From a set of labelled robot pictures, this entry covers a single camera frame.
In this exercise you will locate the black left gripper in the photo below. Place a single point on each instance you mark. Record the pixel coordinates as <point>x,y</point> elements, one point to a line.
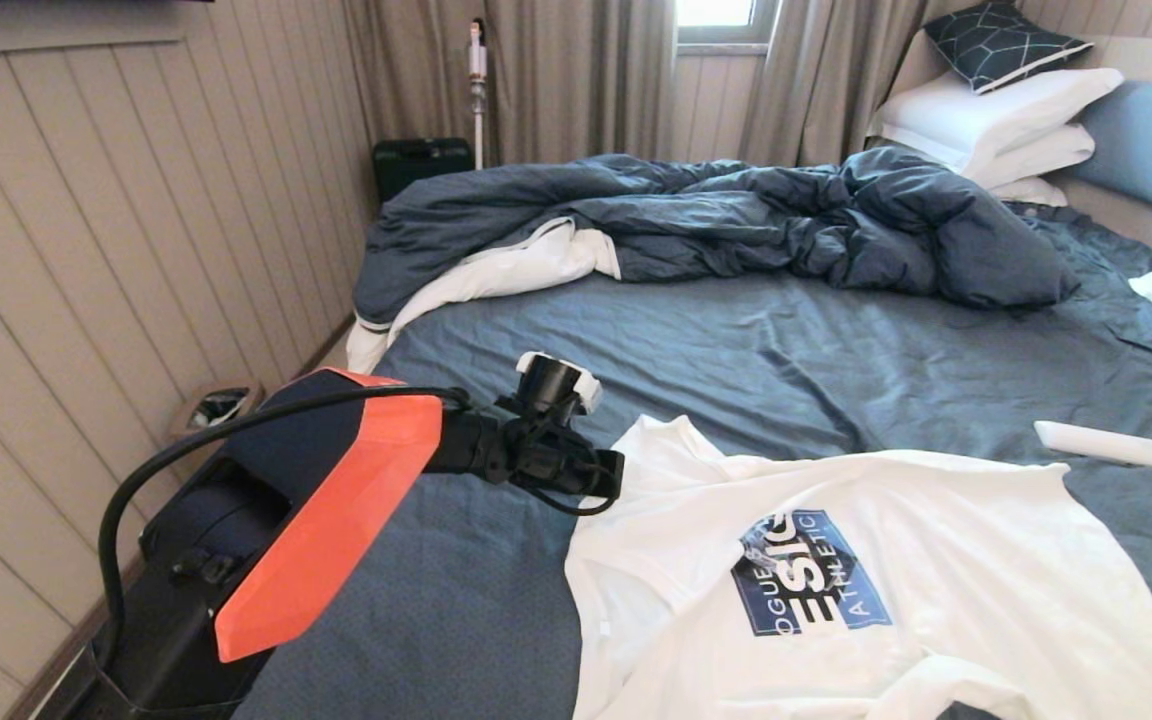
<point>566,468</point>

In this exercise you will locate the white t-shirt blue print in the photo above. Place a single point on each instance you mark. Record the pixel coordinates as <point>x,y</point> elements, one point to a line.
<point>936,620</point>

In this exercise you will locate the blue bed with headboard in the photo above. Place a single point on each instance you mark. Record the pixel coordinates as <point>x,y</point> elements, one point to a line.
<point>736,360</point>

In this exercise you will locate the dark blue crumpled duvet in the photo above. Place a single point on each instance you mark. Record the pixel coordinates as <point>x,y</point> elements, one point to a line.
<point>736,218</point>

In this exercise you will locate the black suitcase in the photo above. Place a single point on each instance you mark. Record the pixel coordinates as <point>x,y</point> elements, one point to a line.
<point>421,163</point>

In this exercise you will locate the brown trash bin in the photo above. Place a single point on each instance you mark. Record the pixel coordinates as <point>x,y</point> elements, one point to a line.
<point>221,405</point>

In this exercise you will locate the white stick vacuum cleaner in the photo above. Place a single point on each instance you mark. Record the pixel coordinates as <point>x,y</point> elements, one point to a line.
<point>478,98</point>

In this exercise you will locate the beige curtain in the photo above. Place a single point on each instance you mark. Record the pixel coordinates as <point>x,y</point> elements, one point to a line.
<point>556,80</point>
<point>826,90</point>

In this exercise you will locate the window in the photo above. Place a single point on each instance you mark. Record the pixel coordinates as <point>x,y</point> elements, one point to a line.
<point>721,13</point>

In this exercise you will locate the dark patterned pillow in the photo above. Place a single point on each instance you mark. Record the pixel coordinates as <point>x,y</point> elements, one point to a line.
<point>1001,46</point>

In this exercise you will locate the beige bed headboard frame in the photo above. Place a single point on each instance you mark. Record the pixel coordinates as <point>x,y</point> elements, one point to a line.
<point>1136,222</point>

